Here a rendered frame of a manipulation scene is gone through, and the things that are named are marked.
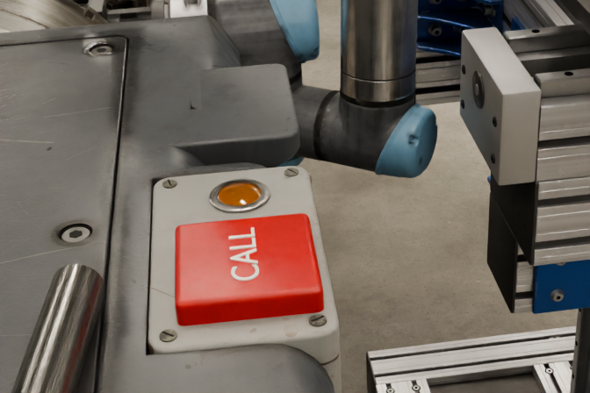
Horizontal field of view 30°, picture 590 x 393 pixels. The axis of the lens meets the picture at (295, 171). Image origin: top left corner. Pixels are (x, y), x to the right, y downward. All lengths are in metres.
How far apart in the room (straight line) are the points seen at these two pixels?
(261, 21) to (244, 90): 0.48
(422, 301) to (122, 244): 2.02
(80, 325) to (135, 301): 0.04
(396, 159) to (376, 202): 1.76
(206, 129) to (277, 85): 0.06
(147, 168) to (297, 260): 0.13
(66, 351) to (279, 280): 0.09
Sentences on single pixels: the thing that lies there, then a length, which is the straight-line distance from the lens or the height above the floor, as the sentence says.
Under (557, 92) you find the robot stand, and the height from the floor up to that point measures 1.11.
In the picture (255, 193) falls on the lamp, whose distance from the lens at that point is 0.52.
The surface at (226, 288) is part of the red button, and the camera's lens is 0.45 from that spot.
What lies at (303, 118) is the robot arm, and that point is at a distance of 1.13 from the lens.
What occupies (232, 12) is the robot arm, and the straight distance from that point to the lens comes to 1.11.
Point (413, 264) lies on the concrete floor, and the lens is 2.62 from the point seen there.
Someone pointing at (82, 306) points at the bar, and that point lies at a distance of 0.44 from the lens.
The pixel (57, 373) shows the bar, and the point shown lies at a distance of 0.41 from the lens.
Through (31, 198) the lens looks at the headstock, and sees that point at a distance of 0.55.
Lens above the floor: 1.53
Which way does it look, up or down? 31 degrees down
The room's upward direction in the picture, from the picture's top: 4 degrees counter-clockwise
